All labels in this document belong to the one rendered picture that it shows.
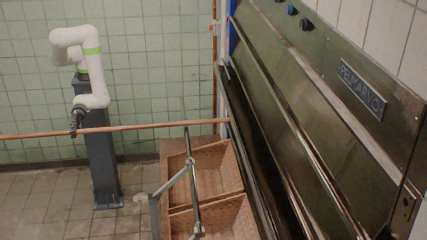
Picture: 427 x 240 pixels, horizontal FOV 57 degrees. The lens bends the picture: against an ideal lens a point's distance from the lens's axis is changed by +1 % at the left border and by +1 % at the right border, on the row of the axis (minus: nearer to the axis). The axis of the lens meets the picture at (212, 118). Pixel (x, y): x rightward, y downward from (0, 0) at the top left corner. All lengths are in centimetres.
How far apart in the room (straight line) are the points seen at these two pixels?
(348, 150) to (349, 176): 7
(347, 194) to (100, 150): 246
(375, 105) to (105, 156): 261
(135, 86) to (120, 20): 61
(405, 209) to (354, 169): 23
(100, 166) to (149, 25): 124
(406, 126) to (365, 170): 21
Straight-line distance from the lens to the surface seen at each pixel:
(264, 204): 148
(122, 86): 366
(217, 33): 312
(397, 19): 88
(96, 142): 324
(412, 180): 87
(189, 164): 208
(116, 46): 351
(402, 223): 93
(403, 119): 90
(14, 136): 249
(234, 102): 215
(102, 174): 343
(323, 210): 133
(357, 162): 108
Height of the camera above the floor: 245
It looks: 31 degrees down
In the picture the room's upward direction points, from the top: straight up
